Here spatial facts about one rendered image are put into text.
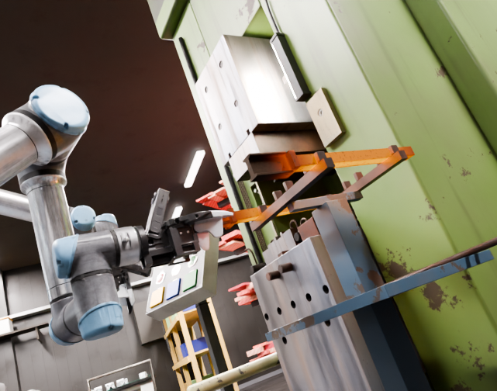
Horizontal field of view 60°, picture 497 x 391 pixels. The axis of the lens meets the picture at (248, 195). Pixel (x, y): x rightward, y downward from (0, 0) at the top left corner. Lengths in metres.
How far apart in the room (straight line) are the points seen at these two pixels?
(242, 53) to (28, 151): 1.00
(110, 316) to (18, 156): 0.34
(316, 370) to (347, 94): 0.83
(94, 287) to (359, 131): 0.87
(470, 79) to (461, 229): 0.60
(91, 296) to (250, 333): 9.44
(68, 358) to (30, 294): 1.52
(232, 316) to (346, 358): 8.93
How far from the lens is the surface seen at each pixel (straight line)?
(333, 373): 1.32
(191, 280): 1.75
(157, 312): 1.89
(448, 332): 1.28
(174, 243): 0.88
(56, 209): 1.00
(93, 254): 0.84
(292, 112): 1.62
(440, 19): 1.75
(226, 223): 0.96
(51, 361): 9.74
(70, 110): 0.94
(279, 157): 0.79
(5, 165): 0.88
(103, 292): 0.82
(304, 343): 1.38
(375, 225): 1.33
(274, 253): 1.50
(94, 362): 9.69
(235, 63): 1.63
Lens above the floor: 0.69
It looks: 19 degrees up
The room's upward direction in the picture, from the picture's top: 20 degrees counter-clockwise
